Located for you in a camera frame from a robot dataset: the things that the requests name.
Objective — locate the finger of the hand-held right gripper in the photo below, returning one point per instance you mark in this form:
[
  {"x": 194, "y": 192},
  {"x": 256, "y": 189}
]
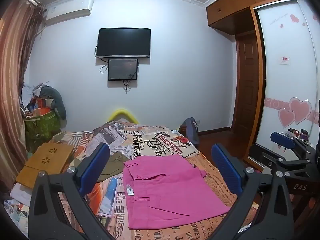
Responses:
[
  {"x": 282, "y": 139},
  {"x": 267, "y": 156}
]

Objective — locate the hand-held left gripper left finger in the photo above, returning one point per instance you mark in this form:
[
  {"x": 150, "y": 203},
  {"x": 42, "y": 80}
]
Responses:
[{"x": 96, "y": 166}]

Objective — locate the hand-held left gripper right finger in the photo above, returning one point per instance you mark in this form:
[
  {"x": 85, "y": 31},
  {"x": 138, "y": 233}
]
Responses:
[{"x": 226, "y": 167}]

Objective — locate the pink pants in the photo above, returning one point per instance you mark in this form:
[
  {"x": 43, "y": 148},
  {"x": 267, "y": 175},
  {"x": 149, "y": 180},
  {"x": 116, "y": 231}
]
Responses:
[{"x": 170, "y": 190}]

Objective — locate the olive green pants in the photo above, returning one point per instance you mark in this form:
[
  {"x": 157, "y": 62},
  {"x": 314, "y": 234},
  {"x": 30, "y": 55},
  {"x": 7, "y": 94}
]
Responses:
[{"x": 115, "y": 163}]

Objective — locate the purple jar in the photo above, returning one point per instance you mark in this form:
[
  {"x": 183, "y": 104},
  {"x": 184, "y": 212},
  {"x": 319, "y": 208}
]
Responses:
[{"x": 304, "y": 134}]

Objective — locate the grey backpack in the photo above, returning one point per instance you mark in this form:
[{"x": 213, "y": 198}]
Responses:
[{"x": 191, "y": 130}]

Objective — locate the wooden folding lap table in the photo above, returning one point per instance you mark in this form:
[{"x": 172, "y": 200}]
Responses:
[{"x": 45, "y": 163}]

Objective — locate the yellow bed end board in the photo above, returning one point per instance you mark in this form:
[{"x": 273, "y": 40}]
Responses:
[{"x": 123, "y": 112}]

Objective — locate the newspaper print bed sheet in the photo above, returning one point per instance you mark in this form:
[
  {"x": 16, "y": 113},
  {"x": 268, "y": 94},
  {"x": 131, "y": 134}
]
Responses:
[{"x": 155, "y": 140}]

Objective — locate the brown wooden door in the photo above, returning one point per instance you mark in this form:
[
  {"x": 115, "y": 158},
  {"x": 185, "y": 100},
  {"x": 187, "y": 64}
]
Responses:
[{"x": 246, "y": 80}]

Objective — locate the white paper note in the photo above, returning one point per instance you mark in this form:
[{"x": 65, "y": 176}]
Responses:
[{"x": 284, "y": 60}]

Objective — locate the pile of papers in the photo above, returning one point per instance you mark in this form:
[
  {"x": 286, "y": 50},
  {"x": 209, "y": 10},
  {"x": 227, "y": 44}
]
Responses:
[{"x": 16, "y": 215}]

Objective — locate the pale blue crumpled clothes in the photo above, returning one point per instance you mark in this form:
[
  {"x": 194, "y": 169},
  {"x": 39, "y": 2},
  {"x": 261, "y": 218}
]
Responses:
[{"x": 27, "y": 92}]

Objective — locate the brown striped curtain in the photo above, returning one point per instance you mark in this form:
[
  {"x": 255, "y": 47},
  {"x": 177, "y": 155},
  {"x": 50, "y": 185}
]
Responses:
[{"x": 13, "y": 80}]

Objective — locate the wooden overhead cabinet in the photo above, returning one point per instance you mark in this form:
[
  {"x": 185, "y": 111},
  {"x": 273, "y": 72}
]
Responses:
[{"x": 230, "y": 5}]

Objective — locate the white air conditioner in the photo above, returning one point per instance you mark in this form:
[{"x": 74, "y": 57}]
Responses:
[{"x": 68, "y": 10}]

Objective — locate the pink heart wall sticker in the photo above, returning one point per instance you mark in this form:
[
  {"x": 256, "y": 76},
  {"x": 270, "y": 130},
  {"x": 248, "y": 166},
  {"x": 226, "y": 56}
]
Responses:
[{"x": 298, "y": 110}]

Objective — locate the small black wall monitor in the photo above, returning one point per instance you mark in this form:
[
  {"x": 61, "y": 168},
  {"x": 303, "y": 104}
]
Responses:
[{"x": 122, "y": 69}]

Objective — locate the wall-mounted black television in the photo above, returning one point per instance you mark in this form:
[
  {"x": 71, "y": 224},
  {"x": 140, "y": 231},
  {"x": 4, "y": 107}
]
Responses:
[{"x": 123, "y": 42}]

